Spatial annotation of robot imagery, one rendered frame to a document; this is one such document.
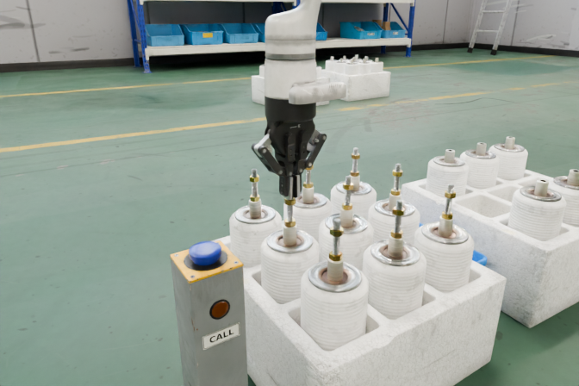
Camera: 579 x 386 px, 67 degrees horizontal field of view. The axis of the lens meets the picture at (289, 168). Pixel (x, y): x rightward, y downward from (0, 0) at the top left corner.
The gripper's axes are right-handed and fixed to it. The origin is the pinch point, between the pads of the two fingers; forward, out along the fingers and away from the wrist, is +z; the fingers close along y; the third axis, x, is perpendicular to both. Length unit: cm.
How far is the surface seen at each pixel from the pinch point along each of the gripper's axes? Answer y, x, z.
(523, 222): -48, 15, 15
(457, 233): -23.7, 15.1, 9.7
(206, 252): 18.2, 7.0, 2.0
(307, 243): -1.6, 2.3, 9.6
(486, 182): -65, -2, 16
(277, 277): 4.2, 2.1, 13.8
